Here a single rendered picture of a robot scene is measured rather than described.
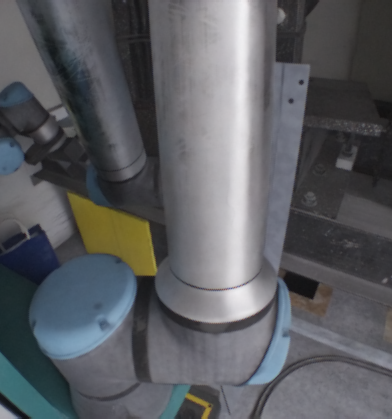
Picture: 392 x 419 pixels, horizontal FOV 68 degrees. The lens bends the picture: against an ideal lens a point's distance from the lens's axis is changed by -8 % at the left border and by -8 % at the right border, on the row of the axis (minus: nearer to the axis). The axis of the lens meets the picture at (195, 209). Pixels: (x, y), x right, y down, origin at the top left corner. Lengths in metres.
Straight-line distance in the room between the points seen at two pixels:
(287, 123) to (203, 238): 0.50
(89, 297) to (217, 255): 0.14
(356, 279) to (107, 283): 0.89
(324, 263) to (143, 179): 0.77
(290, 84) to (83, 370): 0.59
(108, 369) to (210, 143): 0.24
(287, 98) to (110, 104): 0.42
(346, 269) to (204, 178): 0.91
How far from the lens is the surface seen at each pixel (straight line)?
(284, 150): 0.72
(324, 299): 1.56
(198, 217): 0.22
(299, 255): 1.09
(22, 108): 0.82
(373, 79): 3.93
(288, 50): 0.83
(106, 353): 0.32
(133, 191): 0.45
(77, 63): 0.31
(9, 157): 0.68
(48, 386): 0.56
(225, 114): 0.20
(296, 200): 0.91
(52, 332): 0.31
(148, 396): 0.45
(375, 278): 1.09
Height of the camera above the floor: 1.19
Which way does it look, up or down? 37 degrees down
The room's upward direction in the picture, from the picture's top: 3 degrees counter-clockwise
